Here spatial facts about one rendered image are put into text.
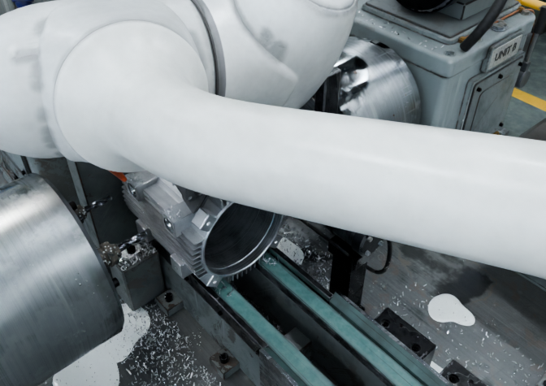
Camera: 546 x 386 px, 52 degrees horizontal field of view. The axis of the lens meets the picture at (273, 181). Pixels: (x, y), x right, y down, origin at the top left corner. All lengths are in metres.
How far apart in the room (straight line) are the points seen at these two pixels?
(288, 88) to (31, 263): 0.38
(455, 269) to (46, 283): 0.74
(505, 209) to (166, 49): 0.22
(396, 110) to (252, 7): 0.59
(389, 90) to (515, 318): 0.46
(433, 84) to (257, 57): 0.65
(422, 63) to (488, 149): 0.79
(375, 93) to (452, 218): 0.71
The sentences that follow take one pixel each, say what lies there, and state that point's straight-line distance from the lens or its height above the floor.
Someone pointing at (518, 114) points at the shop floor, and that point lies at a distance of 3.17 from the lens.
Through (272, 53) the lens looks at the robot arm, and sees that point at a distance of 0.43.
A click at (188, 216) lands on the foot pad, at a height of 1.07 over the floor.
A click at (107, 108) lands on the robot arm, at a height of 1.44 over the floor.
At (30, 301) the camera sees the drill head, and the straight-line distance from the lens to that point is 0.69.
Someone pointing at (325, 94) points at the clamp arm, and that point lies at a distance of 0.75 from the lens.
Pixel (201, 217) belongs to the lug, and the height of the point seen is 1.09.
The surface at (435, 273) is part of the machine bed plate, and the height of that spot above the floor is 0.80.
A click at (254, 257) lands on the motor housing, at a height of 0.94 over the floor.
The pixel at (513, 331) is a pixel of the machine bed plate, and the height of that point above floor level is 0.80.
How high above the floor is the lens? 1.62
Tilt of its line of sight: 41 degrees down
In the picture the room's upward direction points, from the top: straight up
